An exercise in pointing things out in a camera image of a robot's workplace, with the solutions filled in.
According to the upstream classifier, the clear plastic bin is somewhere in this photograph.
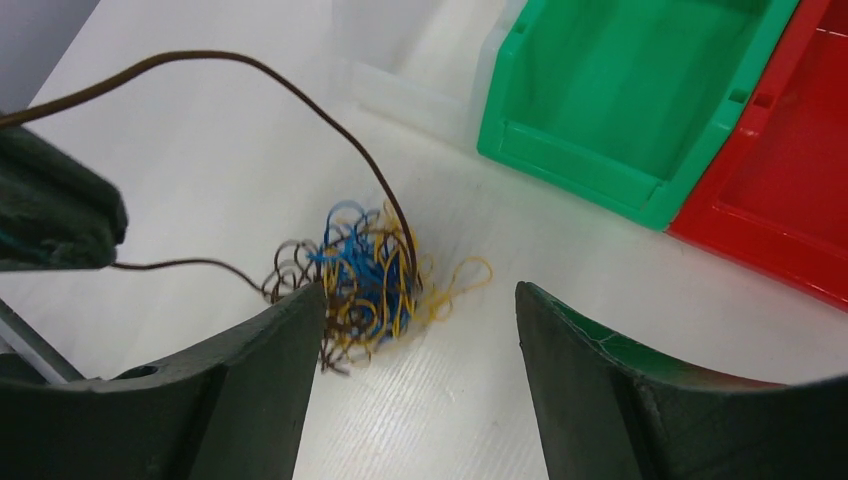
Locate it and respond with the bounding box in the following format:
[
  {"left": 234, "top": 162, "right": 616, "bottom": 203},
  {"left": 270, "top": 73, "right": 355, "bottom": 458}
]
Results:
[{"left": 331, "top": 0, "right": 525, "bottom": 152}]

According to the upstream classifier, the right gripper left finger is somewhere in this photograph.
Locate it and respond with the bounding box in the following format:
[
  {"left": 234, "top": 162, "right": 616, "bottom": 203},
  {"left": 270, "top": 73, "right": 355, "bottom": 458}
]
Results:
[{"left": 1, "top": 285, "right": 325, "bottom": 479}]

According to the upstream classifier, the brown cable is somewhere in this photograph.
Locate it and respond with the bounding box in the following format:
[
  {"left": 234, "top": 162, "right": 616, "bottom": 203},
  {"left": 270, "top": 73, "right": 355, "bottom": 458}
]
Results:
[{"left": 0, "top": 49, "right": 422, "bottom": 378}]

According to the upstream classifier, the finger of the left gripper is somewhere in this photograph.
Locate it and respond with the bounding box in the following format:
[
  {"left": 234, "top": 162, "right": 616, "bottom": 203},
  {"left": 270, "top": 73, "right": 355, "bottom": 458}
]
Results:
[{"left": 1, "top": 127, "right": 128, "bottom": 272}]

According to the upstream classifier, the red plastic bin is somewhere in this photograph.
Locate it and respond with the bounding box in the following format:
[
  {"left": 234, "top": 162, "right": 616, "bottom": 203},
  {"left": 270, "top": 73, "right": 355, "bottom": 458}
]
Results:
[{"left": 669, "top": 1, "right": 847, "bottom": 309}]

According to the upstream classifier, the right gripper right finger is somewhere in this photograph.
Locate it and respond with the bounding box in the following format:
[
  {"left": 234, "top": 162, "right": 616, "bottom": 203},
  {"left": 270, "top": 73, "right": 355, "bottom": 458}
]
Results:
[{"left": 515, "top": 282, "right": 847, "bottom": 479}]

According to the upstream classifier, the yellow cable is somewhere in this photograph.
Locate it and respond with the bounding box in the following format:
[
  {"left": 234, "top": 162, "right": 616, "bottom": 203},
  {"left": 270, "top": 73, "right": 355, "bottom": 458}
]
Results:
[{"left": 324, "top": 201, "right": 495, "bottom": 369}]

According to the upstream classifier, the green plastic bin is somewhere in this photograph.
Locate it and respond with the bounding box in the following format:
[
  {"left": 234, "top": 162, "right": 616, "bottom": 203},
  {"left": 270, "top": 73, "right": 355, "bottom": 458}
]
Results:
[{"left": 477, "top": 0, "right": 797, "bottom": 230}]

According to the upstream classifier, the blue cable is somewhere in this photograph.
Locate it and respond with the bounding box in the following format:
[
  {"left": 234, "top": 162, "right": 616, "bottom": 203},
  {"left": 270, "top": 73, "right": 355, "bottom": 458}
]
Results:
[{"left": 311, "top": 199, "right": 415, "bottom": 339}]

